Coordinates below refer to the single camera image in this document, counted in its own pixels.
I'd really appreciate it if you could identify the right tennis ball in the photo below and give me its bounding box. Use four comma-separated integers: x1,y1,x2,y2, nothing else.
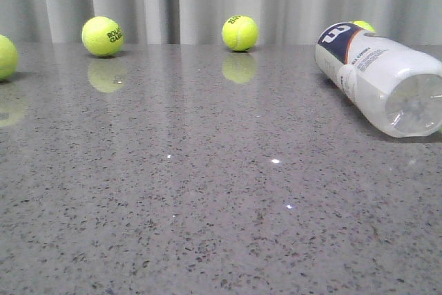
350,20,376,33

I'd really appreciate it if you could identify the Roland Garros tennis ball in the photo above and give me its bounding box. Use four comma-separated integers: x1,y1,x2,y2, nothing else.
81,16,124,57

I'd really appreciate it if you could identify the far left tennis ball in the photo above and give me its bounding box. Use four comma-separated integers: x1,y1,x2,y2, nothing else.
0,35,19,81

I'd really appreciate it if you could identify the middle tennis ball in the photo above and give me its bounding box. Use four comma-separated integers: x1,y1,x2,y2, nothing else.
222,15,259,51

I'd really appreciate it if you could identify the white blue tennis ball can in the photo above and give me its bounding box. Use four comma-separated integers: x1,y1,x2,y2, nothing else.
315,22,441,137

